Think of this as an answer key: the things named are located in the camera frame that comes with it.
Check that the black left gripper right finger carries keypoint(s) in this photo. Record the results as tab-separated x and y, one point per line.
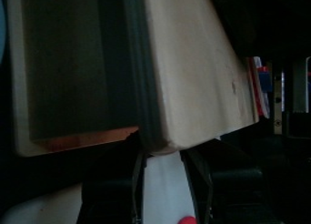
231	197

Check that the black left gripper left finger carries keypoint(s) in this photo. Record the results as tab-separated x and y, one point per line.
114	197

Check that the flat orange-red dough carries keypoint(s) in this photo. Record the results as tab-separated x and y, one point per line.
187	220

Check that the wooden drawer box housing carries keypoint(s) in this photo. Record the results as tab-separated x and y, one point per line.
194	76

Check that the red plastic cup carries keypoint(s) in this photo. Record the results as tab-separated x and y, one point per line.
255	91

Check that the blue tool with red tip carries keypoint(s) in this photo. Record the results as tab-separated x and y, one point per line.
265	80

